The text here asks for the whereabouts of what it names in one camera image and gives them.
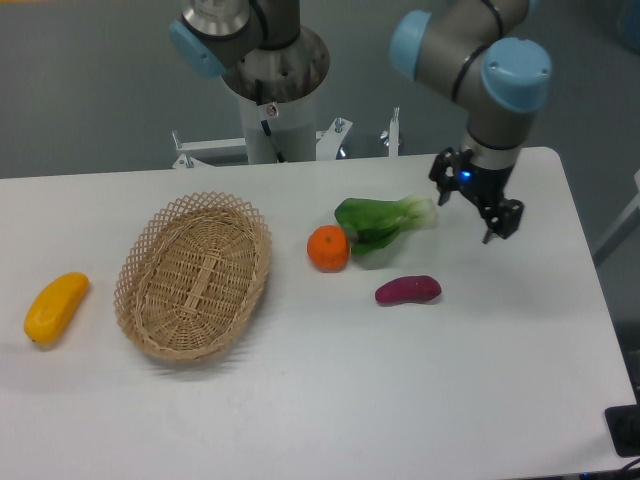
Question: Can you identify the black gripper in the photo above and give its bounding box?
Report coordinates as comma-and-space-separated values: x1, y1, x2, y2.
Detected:
429, 147, 524, 244

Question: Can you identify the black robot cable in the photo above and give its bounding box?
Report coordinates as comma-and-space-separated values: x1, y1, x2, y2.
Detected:
253, 78, 288, 164

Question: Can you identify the black device at table edge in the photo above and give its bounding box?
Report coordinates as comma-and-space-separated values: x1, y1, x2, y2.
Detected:
604, 404, 639, 458

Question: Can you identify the purple sweet potato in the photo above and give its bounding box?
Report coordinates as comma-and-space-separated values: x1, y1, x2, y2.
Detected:
374, 275, 442, 305

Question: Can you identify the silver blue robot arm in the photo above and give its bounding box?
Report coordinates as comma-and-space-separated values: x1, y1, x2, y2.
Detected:
169, 1, 552, 239

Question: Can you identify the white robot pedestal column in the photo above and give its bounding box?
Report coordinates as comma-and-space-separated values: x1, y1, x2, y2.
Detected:
237, 95, 316, 165

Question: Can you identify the white metal base frame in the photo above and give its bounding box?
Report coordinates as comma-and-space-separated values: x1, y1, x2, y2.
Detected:
172, 106, 403, 169

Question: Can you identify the woven wicker basket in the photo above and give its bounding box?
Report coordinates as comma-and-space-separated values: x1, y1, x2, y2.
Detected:
114, 192, 272, 362

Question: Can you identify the green bok choy vegetable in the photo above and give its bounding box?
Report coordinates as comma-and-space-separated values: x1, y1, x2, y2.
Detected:
334, 195, 436, 256

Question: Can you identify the yellow mango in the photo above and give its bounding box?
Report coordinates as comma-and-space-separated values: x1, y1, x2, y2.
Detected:
23, 272, 90, 345

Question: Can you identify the orange tangerine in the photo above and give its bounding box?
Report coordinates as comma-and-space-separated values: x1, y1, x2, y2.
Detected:
307, 225, 350, 272

